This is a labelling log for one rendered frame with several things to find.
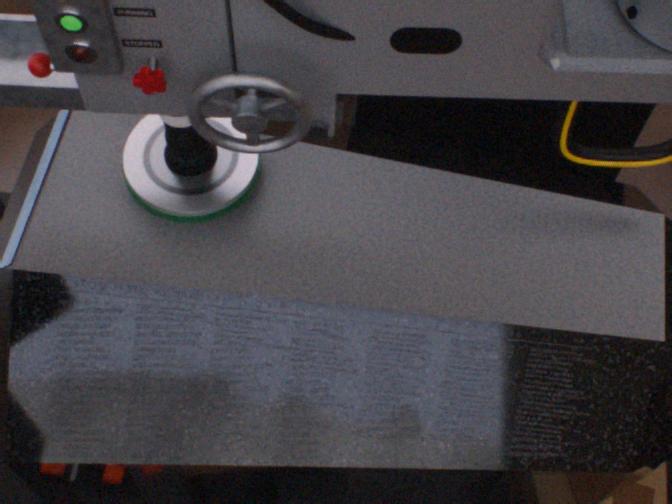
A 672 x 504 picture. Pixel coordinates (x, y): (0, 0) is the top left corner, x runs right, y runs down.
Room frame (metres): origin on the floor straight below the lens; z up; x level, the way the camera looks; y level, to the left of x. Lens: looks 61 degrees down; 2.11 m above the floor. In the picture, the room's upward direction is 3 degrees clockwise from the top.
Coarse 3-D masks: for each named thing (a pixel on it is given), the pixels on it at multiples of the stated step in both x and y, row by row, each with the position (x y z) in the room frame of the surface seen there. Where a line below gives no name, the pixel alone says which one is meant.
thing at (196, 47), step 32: (128, 0) 0.72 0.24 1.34; (160, 0) 0.72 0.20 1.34; (192, 0) 0.72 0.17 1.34; (224, 0) 0.73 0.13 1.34; (128, 32) 0.72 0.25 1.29; (160, 32) 0.72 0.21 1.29; (192, 32) 0.72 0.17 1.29; (224, 32) 0.72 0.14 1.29; (128, 64) 0.72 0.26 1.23; (160, 64) 0.72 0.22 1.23; (192, 64) 0.72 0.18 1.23; (224, 64) 0.72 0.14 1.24; (96, 96) 0.72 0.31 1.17; (128, 96) 0.72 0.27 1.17; (160, 96) 0.72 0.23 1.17; (224, 96) 0.72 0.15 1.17
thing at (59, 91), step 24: (0, 24) 0.87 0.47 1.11; (24, 24) 0.87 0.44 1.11; (0, 48) 0.86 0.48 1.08; (24, 48) 0.86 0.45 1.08; (0, 72) 0.82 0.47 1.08; (24, 72) 0.82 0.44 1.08; (0, 96) 0.76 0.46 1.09; (24, 96) 0.76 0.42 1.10; (48, 96) 0.76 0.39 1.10; (72, 96) 0.76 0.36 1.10; (240, 96) 0.77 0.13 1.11; (264, 96) 0.77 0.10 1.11; (288, 120) 0.77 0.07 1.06; (336, 120) 0.77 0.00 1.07
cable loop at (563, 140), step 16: (560, 112) 0.83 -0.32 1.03; (576, 112) 0.83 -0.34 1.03; (560, 128) 0.83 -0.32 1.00; (560, 144) 0.82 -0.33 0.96; (576, 144) 0.84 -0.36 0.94; (576, 160) 0.82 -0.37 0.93; (592, 160) 0.83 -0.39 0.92; (608, 160) 0.83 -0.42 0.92; (624, 160) 0.83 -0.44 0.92; (640, 160) 0.83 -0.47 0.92; (656, 160) 0.83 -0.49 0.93
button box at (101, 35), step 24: (48, 0) 0.70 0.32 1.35; (72, 0) 0.70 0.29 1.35; (96, 0) 0.70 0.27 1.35; (48, 24) 0.70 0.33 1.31; (96, 24) 0.70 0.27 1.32; (48, 48) 0.70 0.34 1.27; (96, 48) 0.70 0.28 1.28; (72, 72) 0.70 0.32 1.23; (96, 72) 0.70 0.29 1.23; (120, 72) 0.70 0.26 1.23
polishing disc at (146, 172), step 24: (144, 120) 0.89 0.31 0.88; (216, 120) 0.90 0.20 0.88; (144, 144) 0.84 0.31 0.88; (144, 168) 0.80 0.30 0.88; (168, 168) 0.80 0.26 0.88; (216, 168) 0.81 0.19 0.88; (240, 168) 0.81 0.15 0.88; (144, 192) 0.75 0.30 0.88; (168, 192) 0.76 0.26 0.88; (192, 192) 0.76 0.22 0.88; (216, 192) 0.76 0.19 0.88; (240, 192) 0.76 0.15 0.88
